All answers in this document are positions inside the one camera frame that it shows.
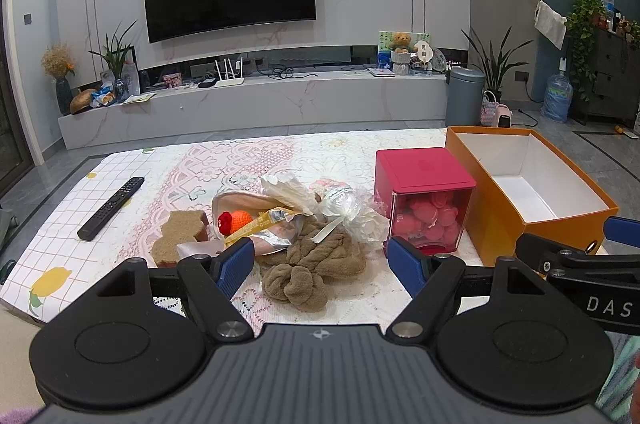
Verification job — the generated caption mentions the black remote control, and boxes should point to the black remote control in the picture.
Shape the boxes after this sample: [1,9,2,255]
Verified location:
[77,177,144,242]

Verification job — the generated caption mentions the brown twisted towel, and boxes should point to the brown twisted towel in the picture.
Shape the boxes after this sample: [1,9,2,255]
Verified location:
[258,218,367,312]

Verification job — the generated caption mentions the pink space heater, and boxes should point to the pink space heater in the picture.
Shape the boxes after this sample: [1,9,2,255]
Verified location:
[480,90,512,128]

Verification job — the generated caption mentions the white mesh cloth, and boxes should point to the white mesh cloth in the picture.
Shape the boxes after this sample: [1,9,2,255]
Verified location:
[311,180,390,251]

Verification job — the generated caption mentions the white hanging cloth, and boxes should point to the white hanging cloth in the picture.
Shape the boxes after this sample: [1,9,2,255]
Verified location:
[534,0,566,50]

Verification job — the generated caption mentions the green plant in glass vase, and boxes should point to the green plant in glass vase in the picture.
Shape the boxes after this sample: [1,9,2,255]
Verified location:
[89,20,137,103]

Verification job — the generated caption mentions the dark vase with dried flowers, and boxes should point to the dark vase with dried flowers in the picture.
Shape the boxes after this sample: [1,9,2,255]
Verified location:
[41,43,75,116]

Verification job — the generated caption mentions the blue water jug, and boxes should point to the blue water jug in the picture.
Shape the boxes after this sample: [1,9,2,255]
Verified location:
[540,58,573,123]

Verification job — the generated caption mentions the teddy bear on stand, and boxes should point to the teddy bear on stand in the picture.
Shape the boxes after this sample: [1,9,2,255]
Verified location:
[390,32,412,76]

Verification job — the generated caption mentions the patterned tablecloth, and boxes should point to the patterned tablecloth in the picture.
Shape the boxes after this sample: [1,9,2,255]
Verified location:
[0,127,501,338]

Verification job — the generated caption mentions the grey trash bin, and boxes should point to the grey trash bin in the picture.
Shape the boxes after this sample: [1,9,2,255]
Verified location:
[445,66,485,127]

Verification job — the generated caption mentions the yellow snack packet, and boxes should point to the yellow snack packet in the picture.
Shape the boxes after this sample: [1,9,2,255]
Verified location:
[224,207,299,247]

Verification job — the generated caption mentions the marble tv console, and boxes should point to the marble tv console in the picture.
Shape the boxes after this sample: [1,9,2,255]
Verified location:
[58,70,447,150]

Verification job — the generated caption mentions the orange cardboard box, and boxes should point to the orange cardboard box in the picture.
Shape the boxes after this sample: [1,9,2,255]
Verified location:
[446,126,618,266]

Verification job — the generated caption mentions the red storage cube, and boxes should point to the red storage cube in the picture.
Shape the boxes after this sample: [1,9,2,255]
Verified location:
[374,147,476,255]

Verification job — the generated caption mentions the brown bear-shaped loofah sponge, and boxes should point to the brown bear-shaped loofah sponge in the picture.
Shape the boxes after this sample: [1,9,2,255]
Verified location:
[150,210,208,268]

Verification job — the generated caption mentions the potted long-leaf plant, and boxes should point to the potted long-leaf plant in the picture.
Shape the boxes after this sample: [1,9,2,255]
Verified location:
[462,27,533,98]

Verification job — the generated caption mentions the dark cabinet with plants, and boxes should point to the dark cabinet with plants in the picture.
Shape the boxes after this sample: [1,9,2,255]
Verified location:
[566,0,639,127]

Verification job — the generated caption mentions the white wifi router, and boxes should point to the white wifi router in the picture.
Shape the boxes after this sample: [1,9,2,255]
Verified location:
[215,58,244,88]

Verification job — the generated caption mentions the orange crochet fruit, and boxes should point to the orange crochet fruit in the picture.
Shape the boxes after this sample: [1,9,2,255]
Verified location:
[217,210,253,236]

